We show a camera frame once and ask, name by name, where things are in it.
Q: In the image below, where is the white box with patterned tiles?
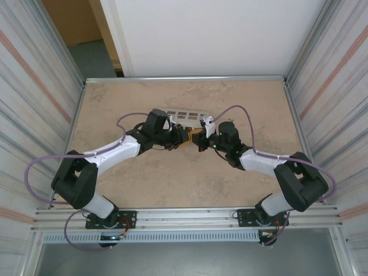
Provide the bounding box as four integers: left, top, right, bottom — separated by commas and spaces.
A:
151, 107, 211, 131

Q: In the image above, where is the slotted grey cable tray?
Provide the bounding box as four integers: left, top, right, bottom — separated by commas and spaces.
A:
42, 231, 261, 244

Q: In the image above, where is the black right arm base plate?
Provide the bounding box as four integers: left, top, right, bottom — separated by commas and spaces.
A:
235, 209, 292, 228

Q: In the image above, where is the thin black right gripper wire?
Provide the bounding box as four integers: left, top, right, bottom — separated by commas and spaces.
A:
214, 149, 231, 162

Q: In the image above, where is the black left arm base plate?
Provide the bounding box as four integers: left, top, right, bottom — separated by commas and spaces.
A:
85, 210, 137, 230

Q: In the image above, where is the aluminium rail along wall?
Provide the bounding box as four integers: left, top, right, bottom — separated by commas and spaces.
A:
84, 75, 288, 85

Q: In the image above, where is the white door frame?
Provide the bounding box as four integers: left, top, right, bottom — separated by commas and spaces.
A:
98, 0, 136, 78

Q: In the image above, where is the aluminium rail with arm bases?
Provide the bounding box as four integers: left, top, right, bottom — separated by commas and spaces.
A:
30, 204, 344, 232

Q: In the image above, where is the aluminium table side rail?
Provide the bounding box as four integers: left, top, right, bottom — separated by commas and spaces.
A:
52, 82, 87, 208
283, 79, 328, 205

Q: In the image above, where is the brown cardboard board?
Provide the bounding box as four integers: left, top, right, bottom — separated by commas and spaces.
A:
41, 0, 121, 48

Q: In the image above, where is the thin black gripper wire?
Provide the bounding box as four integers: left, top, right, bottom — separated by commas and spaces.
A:
150, 143, 174, 152
214, 149, 231, 162

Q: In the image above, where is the aluminium frame post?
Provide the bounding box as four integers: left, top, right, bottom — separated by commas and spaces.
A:
286, 0, 343, 81
17, 0, 86, 85

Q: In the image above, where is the thin black left gripper wire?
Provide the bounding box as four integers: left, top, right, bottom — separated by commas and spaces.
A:
150, 143, 174, 152

